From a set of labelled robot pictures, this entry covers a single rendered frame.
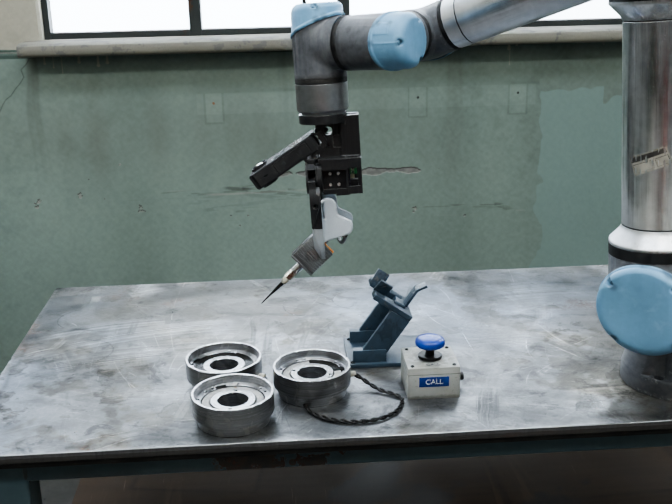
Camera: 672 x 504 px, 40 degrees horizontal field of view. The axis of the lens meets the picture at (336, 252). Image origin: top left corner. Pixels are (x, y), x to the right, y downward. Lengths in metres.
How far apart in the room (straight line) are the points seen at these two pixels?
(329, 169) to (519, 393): 0.41
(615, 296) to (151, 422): 0.60
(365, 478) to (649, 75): 0.81
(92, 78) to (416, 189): 1.02
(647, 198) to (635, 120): 0.09
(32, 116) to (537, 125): 1.51
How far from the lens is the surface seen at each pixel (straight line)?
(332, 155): 1.33
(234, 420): 1.15
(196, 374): 1.25
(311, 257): 1.36
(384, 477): 1.55
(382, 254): 2.90
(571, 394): 1.28
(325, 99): 1.30
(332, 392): 1.21
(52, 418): 1.27
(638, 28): 1.08
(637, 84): 1.09
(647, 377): 1.29
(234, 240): 2.87
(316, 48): 1.29
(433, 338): 1.24
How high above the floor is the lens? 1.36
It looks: 18 degrees down
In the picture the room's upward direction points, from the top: 1 degrees counter-clockwise
